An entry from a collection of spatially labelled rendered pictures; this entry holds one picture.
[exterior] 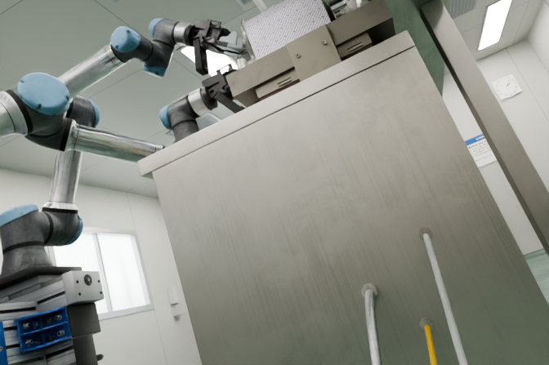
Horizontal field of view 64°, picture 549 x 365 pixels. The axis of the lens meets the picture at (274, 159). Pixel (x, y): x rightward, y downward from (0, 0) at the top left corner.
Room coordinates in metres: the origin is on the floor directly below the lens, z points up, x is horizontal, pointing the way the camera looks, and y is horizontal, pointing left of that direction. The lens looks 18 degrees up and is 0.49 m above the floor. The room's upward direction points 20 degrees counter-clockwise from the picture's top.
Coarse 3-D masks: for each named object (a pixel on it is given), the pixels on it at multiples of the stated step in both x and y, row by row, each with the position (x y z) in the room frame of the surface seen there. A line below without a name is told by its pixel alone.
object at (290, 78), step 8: (352, 40) 0.87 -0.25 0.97; (360, 40) 0.86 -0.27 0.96; (368, 40) 0.86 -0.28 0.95; (344, 48) 0.87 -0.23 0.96; (352, 48) 0.87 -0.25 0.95; (360, 48) 0.87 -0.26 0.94; (344, 56) 0.88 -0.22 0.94; (288, 72) 0.91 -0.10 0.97; (296, 72) 0.90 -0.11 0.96; (272, 80) 0.92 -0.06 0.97; (280, 80) 0.91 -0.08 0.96; (288, 80) 0.91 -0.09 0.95; (296, 80) 0.91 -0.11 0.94; (256, 88) 0.93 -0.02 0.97; (264, 88) 0.92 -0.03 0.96; (272, 88) 0.92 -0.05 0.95; (280, 88) 0.92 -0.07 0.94; (264, 96) 0.93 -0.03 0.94
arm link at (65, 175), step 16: (80, 96) 1.35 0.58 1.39; (80, 112) 1.34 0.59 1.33; (96, 112) 1.41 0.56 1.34; (64, 160) 1.37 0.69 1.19; (80, 160) 1.42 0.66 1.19; (64, 176) 1.38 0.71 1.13; (64, 192) 1.39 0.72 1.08; (48, 208) 1.38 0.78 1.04; (64, 208) 1.39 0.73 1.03; (64, 224) 1.41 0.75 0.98; (80, 224) 1.47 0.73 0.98; (64, 240) 1.43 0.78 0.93
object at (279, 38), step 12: (312, 12) 1.06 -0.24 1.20; (324, 12) 1.06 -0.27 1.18; (288, 24) 1.08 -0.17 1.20; (300, 24) 1.08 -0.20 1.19; (312, 24) 1.07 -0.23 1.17; (276, 36) 1.09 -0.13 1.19; (288, 36) 1.09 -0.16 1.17; (300, 36) 1.08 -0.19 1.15; (252, 48) 1.11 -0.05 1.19; (264, 48) 1.11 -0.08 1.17; (276, 48) 1.10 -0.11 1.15
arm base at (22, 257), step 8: (8, 248) 1.26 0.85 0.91; (16, 248) 1.26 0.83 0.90; (24, 248) 1.27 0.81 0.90; (32, 248) 1.28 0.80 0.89; (40, 248) 1.31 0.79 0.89; (8, 256) 1.26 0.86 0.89; (16, 256) 1.25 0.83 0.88; (24, 256) 1.26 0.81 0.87; (32, 256) 1.27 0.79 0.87; (40, 256) 1.29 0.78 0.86; (48, 256) 1.33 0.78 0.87; (8, 264) 1.25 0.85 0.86; (16, 264) 1.25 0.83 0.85; (24, 264) 1.26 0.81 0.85; (32, 264) 1.26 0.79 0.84; (40, 264) 1.28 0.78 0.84; (48, 264) 1.31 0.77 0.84; (8, 272) 1.24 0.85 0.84
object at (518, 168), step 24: (432, 24) 1.12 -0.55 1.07; (456, 48) 1.11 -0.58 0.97; (456, 72) 1.12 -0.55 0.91; (480, 72) 1.11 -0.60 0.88; (480, 96) 1.12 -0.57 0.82; (480, 120) 1.12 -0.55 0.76; (504, 120) 1.11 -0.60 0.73; (504, 144) 1.12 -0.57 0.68; (504, 168) 1.14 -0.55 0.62; (528, 168) 1.11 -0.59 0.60; (528, 192) 1.12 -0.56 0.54; (528, 216) 1.17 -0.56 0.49
